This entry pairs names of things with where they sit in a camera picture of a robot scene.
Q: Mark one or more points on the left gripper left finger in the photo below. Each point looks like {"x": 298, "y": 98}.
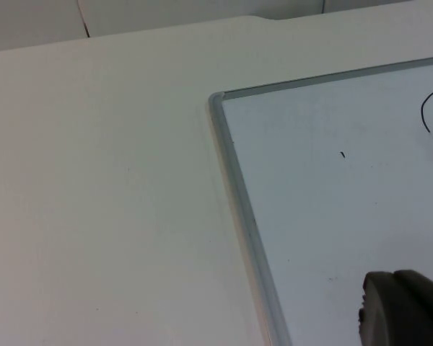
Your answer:
{"x": 380, "y": 313}

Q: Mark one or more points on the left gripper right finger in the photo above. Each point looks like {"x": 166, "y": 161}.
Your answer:
{"x": 427, "y": 310}

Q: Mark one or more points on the grey-framed whiteboard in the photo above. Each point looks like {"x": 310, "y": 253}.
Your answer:
{"x": 321, "y": 202}

